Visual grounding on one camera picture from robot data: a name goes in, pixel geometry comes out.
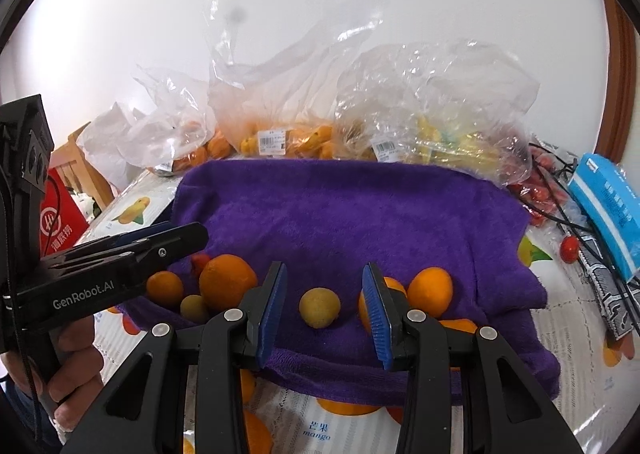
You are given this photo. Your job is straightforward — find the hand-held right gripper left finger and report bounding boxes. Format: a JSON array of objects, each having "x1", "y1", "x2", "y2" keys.
[{"x1": 60, "y1": 261, "x2": 289, "y2": 454}]

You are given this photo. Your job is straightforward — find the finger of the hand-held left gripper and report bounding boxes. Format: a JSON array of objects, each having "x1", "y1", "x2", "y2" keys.
[
  {"x1": 127, "y1": 222, "x2": 210, "y2": 282},
  {"x1": 75, "y1": 221, "x2": 173, "y2": 257}
]

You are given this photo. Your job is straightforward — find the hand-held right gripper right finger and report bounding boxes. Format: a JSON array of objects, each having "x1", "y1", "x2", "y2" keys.
[{"x1": 361, "y1": 262, "x2": 586, "y2": 454}]

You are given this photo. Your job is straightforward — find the round orange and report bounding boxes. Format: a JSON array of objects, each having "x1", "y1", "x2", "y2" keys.
[
  {"x1": 407, "y1": 267, "x2": 454, "y2": 319},
  {"x1": 357, "y1": 276, "x2": 408, "y2": 335}
]

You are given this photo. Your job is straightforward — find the small orange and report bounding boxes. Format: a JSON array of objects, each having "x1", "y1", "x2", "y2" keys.
[{"x1": 146, "y1": 271, "x2": 185, "y2": 307}]

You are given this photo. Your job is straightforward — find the large orange mandarin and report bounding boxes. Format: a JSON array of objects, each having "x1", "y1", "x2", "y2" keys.
[{"x1": 199, "y1": 254, "x2": 260, "y2": 312}]

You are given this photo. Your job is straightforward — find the oval orange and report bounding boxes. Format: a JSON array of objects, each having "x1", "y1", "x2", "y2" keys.
[{"x1": 440, "y1": 318, "x2": 478, "y2": 335}]

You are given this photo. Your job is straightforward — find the person's left hand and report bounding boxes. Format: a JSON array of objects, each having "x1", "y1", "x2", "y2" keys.
[{"x1": 0, "y1": 316, "x2": 106, "y2": 435}]

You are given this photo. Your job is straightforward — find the red box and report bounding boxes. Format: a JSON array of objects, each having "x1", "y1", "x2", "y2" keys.
[{"x1": 39, "y1": 169, "x2": 90, "y2": 249}]

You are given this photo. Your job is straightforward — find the purple towel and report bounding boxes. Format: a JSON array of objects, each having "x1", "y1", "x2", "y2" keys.
[{"x1": 117, "y1": 159, "x2": 561, "y2": 407}]

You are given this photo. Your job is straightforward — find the white plastic bag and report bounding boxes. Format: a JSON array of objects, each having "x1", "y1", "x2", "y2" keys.
[{"x1": 77, "y1": 104, "x2": 146, "y2": 189}]

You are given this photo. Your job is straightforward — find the clear bag of mandarins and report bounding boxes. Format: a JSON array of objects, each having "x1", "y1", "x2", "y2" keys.
[{"x1": 127, "y1": 64, "x2": 221, "y2": 177}]

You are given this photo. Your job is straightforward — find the clear bag of kumquats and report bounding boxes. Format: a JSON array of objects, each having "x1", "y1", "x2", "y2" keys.
[{"x1": 202, "y1": 0, "x2": 391, "y2": 159}]

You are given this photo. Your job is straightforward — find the bag of cherry tomatoes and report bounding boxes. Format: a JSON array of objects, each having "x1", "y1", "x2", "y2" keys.
[{"x1": 505, "y1": 144, "x2": 576, "y2": 227}]

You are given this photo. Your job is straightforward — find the black and white patterned box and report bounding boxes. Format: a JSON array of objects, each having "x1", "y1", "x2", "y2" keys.
[{"x1": 580, "y1": 234, "x2": 640, "y2": 342}]

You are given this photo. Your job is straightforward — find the blue tissue pack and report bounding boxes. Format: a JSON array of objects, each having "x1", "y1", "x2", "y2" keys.
[{"x1": 567, "y1": 153, "x2": 640, "y2": 282}]

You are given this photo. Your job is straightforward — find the black cable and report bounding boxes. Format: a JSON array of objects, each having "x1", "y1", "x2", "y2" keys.
[{"x1": 530, "y1": 141, "x2": 640, "y2": 315}]

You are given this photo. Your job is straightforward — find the wooden door frame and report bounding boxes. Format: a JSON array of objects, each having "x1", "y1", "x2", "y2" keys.
[{"x1": 597, "y1": 0, "x2": 640, "y2": 169}]

